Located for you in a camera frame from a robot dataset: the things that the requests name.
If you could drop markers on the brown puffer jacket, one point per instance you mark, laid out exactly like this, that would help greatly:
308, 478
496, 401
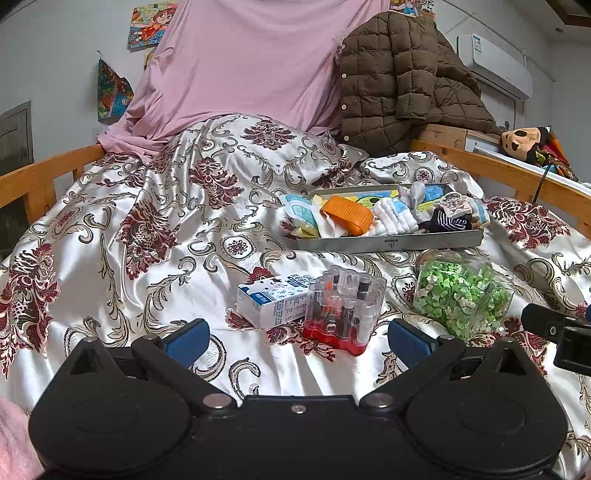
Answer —
397, 87

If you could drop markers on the clear case with red base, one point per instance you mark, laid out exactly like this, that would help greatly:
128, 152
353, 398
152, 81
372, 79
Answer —
346, 309

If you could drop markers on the yellow cloth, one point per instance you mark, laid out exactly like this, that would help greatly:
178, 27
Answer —
322, 202

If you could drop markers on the grey framed window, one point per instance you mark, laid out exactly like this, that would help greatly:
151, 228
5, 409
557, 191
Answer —
14, 138

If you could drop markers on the white mattress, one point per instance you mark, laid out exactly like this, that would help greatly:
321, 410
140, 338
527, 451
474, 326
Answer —
489, 150

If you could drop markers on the clear jar of green stars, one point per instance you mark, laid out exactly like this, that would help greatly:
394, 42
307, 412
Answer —
461, 295

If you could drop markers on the pink fleece clothing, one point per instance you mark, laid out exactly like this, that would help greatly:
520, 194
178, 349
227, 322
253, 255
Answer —
18, 443

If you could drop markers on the floral satin blanket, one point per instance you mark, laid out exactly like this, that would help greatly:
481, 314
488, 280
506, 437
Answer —
184, 221

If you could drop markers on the pink bed sheet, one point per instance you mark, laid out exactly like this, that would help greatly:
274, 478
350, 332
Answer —
244, 60

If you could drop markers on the orange blue striped sock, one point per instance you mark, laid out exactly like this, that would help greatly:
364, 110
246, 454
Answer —
480, 214

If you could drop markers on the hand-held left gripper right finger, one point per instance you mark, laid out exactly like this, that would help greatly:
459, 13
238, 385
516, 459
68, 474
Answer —
410, 342

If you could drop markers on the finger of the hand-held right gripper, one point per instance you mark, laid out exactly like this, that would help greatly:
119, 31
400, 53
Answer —
542, 319

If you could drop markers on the blue white sock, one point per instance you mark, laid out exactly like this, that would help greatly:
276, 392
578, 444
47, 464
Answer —
298, 212

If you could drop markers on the cartoon figures wall poster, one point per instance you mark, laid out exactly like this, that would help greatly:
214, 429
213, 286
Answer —
411, 5

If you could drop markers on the wooden bed frame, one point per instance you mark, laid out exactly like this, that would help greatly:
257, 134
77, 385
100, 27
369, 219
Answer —
508, 177

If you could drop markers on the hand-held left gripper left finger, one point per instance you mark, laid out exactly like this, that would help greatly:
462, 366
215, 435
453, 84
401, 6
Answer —
187, 340

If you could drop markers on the white air conditioner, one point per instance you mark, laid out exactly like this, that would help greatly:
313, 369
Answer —
494, 64

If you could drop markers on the white cloth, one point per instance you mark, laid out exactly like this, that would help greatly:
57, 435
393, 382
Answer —
334, 227

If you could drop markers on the colourful wall pennant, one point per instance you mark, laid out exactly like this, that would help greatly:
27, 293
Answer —
114, 92

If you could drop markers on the grey sock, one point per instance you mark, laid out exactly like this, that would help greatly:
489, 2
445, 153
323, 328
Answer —
418, 194

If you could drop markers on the orange cloth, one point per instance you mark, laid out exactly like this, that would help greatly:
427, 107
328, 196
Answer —
348, 214

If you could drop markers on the white blue milk carton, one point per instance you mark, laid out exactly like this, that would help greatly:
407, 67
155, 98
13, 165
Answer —
272, 300

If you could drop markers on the cartoon girl wall poster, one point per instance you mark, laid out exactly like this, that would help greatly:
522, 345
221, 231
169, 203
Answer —
152, 25

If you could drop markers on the navy striped sock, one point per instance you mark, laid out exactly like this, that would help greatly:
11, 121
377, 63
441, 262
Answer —
445, 224

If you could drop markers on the metal tray with cartoon picture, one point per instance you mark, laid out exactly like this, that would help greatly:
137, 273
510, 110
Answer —
406, 242

